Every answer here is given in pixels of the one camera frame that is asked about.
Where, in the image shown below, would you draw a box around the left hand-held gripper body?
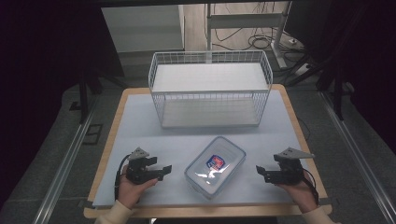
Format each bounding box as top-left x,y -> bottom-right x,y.
125,147 -> 159,186

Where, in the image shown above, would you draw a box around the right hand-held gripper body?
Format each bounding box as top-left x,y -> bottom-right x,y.
273,147 -> 316,187

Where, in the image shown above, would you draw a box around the clear plastic lidded food container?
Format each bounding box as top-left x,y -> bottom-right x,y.
183,135 -> 248,201

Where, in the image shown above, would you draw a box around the person's left hand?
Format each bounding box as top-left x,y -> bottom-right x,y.
117,165 -> 159,210

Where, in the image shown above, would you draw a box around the person's right hand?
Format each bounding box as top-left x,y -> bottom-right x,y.
276,170 -> 319,215

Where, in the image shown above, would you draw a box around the white table mat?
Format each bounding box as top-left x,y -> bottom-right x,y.
92,89 -> 325,208

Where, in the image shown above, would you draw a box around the wooden table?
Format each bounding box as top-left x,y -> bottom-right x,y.
82,83 -> 332,219

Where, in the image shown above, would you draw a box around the dark floor outlet plate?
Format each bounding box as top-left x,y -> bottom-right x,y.
81,123 -> 104,146

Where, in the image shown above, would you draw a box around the black metal stand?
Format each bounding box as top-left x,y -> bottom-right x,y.
316,60 -> 347,121
78,69 -> 105,125

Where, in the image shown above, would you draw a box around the white power strip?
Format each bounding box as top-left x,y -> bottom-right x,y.
293,63 -> 313,77

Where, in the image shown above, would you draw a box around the dark curtain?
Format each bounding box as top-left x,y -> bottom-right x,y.
284,0 -> 396,153
0,0 -> 125,206

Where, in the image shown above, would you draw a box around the white cabinet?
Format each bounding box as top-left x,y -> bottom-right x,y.
100,4 -> 186,54

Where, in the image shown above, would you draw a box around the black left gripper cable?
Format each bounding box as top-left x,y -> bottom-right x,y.
113,153 -> 132,201

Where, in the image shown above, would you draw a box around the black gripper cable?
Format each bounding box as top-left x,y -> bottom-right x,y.
299,167 -> 320,206
113,153 -> 132,201

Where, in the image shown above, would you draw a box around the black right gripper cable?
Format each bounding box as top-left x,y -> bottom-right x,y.
299,167 -> 320,206

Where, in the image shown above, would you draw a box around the metal floor rail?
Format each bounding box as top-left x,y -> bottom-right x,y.
318,91 -> 396,224
32,101 -> 98,224

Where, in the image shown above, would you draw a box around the white wire basket rack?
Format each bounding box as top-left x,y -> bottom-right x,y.
148,49 -> 275,130

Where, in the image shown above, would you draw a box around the black floor cables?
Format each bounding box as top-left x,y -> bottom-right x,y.
212,2 -> 307,63

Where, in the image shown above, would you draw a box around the white metal desk frame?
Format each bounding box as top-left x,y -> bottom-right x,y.
205,1 -> 293,70

